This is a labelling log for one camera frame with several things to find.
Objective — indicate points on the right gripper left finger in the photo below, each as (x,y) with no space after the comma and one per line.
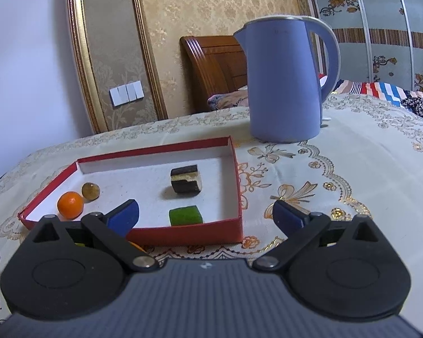
(108,233)

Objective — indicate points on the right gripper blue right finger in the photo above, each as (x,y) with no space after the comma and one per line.
(301,230)

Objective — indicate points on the orange mandarin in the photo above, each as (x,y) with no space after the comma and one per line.
(137,246)
(70,205)

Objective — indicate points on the green cucumber chunk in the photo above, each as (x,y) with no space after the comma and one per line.
(185,216)

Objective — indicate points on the dark sugarcane piece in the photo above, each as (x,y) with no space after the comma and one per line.
(186,180)

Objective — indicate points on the red cardboard tray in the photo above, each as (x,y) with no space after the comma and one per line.
(144,175)

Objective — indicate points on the lavender electric kettle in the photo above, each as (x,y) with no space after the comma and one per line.
(285,95)

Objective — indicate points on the striped bedding pile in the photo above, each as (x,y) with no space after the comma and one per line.
(399,97)

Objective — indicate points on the wooden bed headboard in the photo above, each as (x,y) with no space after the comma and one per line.
(217,65)

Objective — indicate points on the floral sliding wardrobe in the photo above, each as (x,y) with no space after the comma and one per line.
(380,40)

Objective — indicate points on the white wall switch panel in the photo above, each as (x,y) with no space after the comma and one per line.
(126,93)

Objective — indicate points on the gold ornate wall frame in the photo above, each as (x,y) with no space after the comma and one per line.
(111,46)

